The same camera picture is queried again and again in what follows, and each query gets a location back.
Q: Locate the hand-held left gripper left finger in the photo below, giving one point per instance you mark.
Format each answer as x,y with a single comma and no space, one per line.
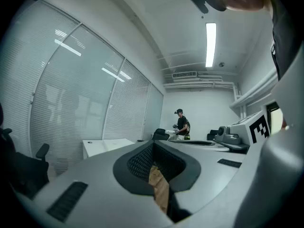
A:
95,193

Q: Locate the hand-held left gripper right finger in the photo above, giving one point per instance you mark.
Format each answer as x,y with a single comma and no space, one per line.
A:
211,174

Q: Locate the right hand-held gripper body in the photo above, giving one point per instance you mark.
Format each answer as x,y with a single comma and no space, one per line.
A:
242,132

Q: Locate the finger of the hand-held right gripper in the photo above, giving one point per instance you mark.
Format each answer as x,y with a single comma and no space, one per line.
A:
219,146
190,140

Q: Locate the white desk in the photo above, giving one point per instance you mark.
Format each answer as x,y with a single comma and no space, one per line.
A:
95,148

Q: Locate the black office chair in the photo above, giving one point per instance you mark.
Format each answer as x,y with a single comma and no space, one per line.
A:
26,170
160,134
212,135

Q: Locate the thin white ceiling pipes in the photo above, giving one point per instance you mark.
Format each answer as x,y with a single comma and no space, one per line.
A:
199,84

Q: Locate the white air vent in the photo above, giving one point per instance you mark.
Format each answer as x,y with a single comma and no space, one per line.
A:
184,75

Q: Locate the round smoke detector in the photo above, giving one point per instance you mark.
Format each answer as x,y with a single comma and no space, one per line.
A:
221,64

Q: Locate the long ceiling light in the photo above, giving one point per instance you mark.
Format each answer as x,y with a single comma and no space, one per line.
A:
210,44

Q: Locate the person's black shirt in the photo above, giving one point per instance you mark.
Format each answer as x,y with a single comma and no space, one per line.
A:
285,32

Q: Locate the black head-mounted camera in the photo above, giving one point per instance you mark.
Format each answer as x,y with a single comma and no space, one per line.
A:
199,2

